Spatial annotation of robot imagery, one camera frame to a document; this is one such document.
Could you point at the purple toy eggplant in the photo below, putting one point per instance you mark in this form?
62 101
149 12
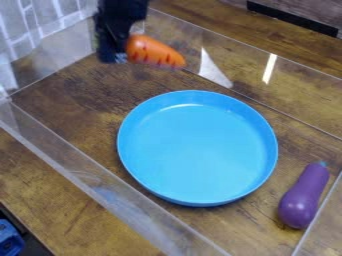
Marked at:
298 205

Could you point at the blue round plastic tray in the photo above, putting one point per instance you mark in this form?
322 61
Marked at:
197 147

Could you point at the orange toy carrot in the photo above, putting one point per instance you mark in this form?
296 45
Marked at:
147 51

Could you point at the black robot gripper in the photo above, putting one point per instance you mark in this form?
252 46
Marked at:
117 15

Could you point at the blue object at corner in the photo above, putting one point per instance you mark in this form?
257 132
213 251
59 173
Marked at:
11 240

